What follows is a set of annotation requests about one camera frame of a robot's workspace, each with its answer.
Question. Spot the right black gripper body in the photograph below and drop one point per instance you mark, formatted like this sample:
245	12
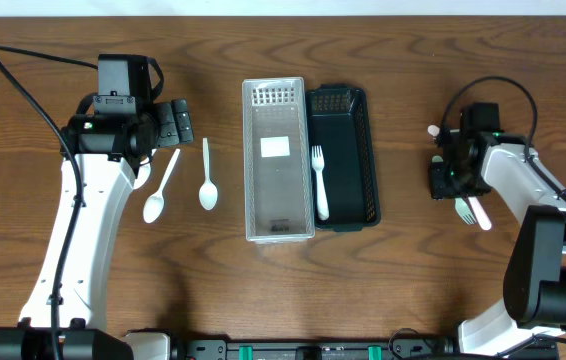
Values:
450	182

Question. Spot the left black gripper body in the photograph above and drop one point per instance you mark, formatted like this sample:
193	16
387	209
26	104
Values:
175	123

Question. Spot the pale green plastic fork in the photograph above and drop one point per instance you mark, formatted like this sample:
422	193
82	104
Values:
464	212

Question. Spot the white plastic fork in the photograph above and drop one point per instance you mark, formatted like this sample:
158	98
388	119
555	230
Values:
433	130
318	164

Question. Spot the white plastic spoon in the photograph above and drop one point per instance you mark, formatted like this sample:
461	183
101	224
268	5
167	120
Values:
480	214
155	203
208	192
143	175

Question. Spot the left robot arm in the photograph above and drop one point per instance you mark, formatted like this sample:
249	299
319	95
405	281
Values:
65	316

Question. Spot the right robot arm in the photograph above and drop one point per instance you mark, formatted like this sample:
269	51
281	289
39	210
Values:
533	305

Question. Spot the white label sticker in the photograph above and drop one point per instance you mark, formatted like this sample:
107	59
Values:
275	147

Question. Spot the clear plastic basket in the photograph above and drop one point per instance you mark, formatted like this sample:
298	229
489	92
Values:
278	191

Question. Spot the black plastic basket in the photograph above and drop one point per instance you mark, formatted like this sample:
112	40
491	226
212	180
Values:
338	122

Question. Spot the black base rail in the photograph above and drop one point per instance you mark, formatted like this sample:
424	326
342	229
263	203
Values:
400	347

